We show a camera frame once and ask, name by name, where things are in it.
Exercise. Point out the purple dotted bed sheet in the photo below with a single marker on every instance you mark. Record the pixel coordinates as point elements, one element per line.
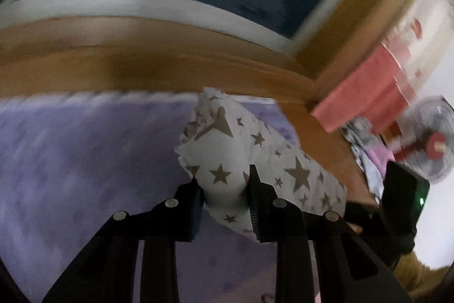
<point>69,163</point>

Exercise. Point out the white star-patterned garment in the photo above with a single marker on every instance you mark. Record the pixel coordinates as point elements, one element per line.
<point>224,139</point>

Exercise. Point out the grey electric fan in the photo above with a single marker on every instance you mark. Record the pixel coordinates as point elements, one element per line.
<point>426,144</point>

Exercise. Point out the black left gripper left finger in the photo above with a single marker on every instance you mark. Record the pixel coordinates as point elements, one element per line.
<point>130,248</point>

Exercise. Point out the pink red hanging cloth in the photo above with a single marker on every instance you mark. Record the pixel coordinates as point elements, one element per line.
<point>377,90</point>

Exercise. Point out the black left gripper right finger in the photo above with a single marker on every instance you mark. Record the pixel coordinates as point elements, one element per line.
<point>319,257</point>

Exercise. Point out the crumpled patterned clothes pile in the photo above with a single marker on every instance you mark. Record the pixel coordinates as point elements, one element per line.
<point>370,153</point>

